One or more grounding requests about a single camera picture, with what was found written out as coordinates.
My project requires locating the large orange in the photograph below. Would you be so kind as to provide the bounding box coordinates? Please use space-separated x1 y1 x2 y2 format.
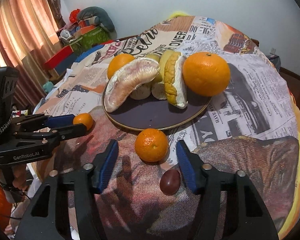
183 51 231 97
107 54 135 80

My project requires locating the newspaper print blanket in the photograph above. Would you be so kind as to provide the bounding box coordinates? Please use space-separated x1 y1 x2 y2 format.
34 16 300 239

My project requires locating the pink peeled pomelo segment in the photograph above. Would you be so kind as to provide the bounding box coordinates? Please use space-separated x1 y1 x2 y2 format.
103 58 160 113

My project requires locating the pomelo segment with yellow peel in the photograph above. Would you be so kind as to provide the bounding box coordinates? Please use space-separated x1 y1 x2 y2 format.
164 51 187 109

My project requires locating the green patterned box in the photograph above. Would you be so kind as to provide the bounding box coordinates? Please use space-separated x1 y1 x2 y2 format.
70 25 110 55

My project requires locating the medium mandarin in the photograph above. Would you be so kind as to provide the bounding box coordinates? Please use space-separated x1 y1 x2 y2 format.
134 128 169 163

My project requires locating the left hand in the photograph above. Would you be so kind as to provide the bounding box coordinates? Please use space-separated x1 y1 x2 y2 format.
12 164 27 190

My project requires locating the pink striped curtain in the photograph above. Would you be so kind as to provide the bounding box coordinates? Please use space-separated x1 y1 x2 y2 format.
0 0 63 107

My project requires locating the dark round plate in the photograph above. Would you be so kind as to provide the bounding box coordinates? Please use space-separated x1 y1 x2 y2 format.
106 89 211 131

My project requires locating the dark red grape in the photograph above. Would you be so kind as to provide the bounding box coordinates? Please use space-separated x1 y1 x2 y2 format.
159 169 181 196

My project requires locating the red box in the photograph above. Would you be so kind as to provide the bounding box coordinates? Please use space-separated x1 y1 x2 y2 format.
44 45 77 75

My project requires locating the grey plush toy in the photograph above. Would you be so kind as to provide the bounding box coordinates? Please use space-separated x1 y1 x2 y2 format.
76 7 115 33

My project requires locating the small mandarin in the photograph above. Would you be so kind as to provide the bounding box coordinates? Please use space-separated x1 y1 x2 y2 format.
72 113 94 131

